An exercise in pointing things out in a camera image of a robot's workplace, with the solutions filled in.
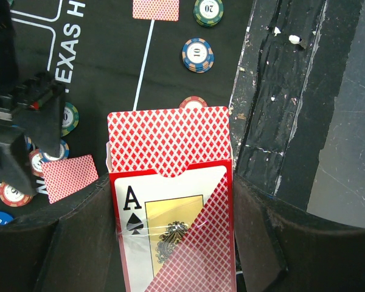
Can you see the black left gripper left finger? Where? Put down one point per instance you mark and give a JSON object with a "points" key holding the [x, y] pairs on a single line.
{"points": [[65, 246]]}

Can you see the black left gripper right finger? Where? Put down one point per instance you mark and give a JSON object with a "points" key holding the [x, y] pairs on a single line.
{"points": [[283, 248]]}

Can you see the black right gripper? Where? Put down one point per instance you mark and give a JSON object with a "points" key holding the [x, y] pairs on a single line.
{"points": [[34, 107]]}

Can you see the red backed playing card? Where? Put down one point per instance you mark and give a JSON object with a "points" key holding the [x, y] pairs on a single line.
{"points": [[65, 177]]}

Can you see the red playing card deck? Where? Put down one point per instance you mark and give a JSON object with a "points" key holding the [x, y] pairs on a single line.
{"points": [[171, 182]]}

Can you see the green poker chip stack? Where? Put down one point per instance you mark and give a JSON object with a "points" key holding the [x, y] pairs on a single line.
{"points": [[208, 13]]}

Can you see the red poker chip stack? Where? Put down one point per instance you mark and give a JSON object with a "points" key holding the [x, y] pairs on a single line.
{"points": [[193, 102]]}

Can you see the black texas holdem poker mat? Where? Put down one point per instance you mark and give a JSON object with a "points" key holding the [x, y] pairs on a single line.
{"points": [[110, 61]]}

